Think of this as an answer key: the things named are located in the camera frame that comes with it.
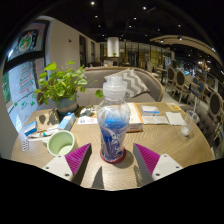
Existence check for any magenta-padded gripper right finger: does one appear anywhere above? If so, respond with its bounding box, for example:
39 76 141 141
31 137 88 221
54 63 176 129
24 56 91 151
132 142 184 186

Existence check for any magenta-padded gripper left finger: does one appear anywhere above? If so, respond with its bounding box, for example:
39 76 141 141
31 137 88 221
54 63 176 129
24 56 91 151
42 142 94 186

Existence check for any clear blue-labelled drink bottle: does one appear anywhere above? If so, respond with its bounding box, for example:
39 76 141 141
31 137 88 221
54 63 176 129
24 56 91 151
96 75 132 164

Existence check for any pale green mug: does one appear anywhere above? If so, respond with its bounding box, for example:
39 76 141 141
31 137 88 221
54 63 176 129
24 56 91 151
42 129 76 158

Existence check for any white pen-shaped tube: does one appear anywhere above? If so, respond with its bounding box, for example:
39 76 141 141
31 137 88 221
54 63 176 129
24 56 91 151
28 128 61 139

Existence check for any pill blister pack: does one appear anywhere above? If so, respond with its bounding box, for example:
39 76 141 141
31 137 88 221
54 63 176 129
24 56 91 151
21 137 31 152

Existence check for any flat round red coaster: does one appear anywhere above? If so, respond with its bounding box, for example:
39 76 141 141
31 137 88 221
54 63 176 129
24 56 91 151
99 148 128 165

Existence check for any light blue small box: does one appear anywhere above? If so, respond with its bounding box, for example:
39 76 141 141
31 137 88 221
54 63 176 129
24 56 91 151
58 112 77 132

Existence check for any blue and white small box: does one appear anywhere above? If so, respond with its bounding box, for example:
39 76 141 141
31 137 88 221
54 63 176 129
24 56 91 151
23 120 38 137

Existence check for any white folded paper form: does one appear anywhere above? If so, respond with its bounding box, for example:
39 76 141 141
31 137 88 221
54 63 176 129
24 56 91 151
143 114 170 126

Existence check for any white paper sheet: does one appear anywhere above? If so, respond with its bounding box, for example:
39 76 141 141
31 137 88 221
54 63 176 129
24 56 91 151
165 111 187 127

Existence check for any clear plastic cup with straw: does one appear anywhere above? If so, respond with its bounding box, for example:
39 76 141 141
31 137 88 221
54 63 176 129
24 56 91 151
180 96 201 137

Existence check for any white printed leaflet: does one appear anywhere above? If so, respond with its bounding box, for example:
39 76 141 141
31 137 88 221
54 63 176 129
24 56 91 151
77 114 99 126

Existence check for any white orange-edged carton box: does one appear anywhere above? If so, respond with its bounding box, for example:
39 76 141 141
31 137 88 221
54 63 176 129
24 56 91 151
125 102 144 133

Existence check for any small white blue-topped box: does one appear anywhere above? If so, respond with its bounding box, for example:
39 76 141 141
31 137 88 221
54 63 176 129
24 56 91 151
141 105 160 116

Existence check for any grey tufted armchair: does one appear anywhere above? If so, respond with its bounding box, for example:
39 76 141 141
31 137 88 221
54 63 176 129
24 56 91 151
196 109 218 141

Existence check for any yellow card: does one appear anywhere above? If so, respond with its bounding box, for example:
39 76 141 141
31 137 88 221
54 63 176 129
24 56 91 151
166 102 182 112

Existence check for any green potted plant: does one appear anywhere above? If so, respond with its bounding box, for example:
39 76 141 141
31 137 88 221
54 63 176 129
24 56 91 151
33 60 104 118

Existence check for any group of round-backed chairs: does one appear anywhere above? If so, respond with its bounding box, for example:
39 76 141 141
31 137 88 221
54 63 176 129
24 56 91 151
163 64 224 141

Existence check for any grey chevron cushion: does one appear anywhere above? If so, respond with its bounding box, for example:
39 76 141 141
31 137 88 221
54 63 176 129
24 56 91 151
104 68 150 99

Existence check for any dark-framed decorated window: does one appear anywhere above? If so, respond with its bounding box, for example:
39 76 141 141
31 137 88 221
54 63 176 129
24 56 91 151
1 19 50 124

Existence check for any grey curved sofa bench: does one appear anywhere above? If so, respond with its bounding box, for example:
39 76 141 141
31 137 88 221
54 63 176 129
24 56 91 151
75 65 165 107

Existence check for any white cylindrical pillar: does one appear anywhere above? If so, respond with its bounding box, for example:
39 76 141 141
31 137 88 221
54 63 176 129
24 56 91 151
106 36 120 58

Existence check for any group of ceiling spotlights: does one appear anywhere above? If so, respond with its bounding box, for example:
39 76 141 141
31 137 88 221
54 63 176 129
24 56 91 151
88 0 218 51

